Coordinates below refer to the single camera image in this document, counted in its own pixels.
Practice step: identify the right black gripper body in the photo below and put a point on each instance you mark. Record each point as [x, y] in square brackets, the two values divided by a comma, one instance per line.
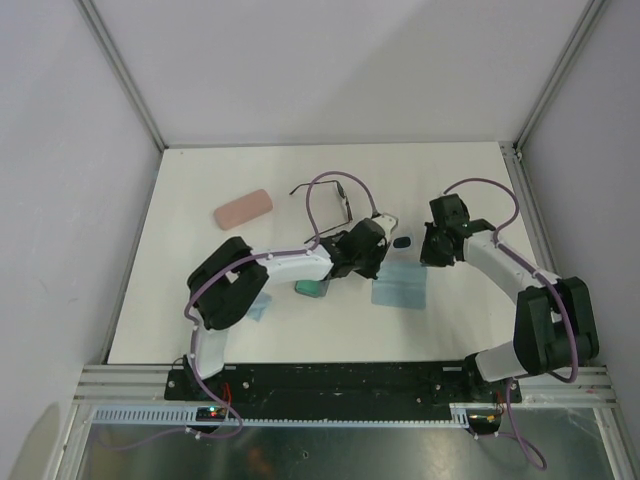
[432, 249]

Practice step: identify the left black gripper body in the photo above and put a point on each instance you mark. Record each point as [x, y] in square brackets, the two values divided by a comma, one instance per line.
[367, 264]

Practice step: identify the white frame sunglasses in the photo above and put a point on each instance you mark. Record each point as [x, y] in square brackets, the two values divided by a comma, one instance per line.
[402, 243]

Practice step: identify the light blue cleaning cloth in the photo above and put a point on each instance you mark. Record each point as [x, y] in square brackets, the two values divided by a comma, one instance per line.
[400, 284]

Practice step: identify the blue-grey glasses case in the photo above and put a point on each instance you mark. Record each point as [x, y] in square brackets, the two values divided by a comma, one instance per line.
[311, 288]

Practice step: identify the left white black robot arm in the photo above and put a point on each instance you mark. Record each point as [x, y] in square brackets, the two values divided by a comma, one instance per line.
[224, 287]

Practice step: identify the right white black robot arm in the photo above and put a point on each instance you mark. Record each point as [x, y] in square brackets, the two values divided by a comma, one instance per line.
[554, 331]

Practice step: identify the pink glasses case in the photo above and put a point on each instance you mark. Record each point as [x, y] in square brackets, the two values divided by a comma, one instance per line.
[243, 209]

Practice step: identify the small blue crumpled cloth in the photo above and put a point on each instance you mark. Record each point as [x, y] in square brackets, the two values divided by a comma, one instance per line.
[259, 307]

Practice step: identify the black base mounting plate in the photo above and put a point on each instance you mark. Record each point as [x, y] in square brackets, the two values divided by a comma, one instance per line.
[354, 388]

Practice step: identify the small circuit board with leds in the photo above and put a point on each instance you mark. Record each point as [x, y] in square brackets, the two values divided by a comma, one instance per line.
[211, 413]

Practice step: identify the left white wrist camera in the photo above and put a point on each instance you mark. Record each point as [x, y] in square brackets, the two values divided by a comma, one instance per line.
[387, 222]

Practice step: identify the brown thin-frame glasses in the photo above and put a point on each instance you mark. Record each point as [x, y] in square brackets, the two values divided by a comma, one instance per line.
[342, 196]

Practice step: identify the white slotted cable duct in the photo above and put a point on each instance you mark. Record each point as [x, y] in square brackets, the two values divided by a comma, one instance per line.
[184, 416]

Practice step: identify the right aluminium frame post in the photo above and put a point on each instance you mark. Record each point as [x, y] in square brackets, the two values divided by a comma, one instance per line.
[580, 34]

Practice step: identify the aluminium frame post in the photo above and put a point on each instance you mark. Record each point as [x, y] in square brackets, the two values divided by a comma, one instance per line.
[106, 43]
[580, 34]

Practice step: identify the left aluminium frame post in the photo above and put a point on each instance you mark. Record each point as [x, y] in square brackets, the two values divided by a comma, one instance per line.
[106, 43]

